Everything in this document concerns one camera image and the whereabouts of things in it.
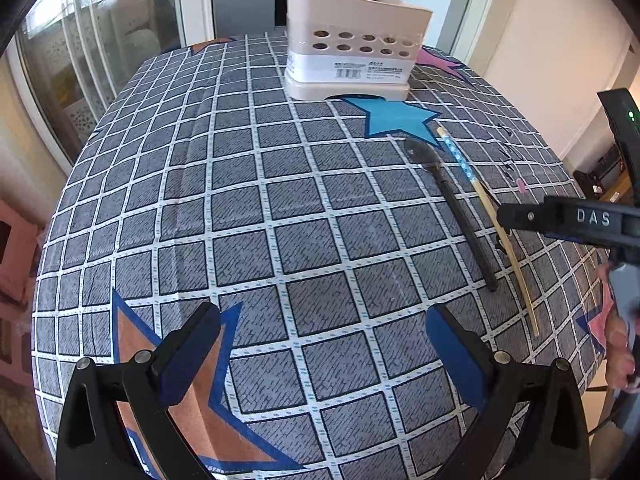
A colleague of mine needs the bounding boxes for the person's right hand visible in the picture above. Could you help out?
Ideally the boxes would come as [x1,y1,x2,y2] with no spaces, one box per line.
[587,300,640,392]

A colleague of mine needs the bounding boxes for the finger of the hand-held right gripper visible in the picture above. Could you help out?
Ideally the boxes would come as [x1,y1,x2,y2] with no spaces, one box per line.
[496,196,626,248]

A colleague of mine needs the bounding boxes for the dark low furniture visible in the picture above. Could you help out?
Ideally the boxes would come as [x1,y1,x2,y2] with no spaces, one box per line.
[572,142,633,201]

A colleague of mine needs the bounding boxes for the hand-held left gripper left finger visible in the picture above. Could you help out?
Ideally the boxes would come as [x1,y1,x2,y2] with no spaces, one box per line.
[55,300,223,480]

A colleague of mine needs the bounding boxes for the black spoon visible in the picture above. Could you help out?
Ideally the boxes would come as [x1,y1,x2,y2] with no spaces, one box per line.
[404,136,500,292]

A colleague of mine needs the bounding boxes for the blue patterned bamboo chopstick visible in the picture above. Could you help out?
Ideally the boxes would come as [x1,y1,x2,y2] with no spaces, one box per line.
[436,126,541,337]

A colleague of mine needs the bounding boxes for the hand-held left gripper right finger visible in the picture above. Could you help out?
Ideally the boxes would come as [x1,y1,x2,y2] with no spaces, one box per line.
[425,302,591,480]

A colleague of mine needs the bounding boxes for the pink plastic utensil holder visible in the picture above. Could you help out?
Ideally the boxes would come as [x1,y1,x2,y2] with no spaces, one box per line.
[282,0,433,103]

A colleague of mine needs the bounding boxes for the white fridge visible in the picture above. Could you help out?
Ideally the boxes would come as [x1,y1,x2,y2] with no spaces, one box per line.
[367,0,506,61]

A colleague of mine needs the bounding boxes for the grey checked star tablecloth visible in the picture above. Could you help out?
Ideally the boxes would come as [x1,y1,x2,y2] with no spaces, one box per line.
[31,32,608,480]

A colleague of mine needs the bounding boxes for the sliding glass door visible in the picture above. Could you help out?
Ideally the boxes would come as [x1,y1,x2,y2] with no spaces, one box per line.
[15,0,186,161]

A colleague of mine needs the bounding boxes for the pink plastic stool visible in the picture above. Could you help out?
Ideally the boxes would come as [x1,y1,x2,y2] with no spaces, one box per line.
[0,200,46,391]

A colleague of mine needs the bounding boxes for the grey kitchen cabinet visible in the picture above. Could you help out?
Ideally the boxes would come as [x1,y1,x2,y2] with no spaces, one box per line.
[211,0,287,38]

